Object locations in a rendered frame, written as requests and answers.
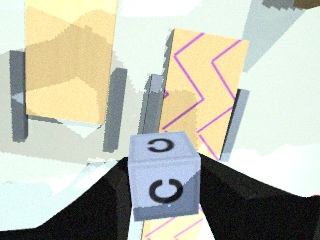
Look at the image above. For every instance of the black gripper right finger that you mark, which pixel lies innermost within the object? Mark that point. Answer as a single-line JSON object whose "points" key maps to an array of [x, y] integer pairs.
{"points": [[238, 207]]}

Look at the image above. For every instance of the light blue cube with black c mark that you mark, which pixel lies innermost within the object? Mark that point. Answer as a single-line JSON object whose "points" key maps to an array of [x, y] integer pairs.
{"points": [[164, 175]]}

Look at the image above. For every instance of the pale yellow flat strip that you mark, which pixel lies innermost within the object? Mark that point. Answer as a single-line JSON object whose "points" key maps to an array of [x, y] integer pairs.
{"points": [[69, 46]]}

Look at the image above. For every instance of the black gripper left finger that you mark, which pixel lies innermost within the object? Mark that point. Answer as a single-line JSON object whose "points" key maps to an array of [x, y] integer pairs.
{"points": [[102, 212]]}

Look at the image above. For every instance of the tan wooden strip with purple zigzag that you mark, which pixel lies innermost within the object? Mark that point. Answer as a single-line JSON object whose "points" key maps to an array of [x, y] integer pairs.
{"points": [[202, 79]]}

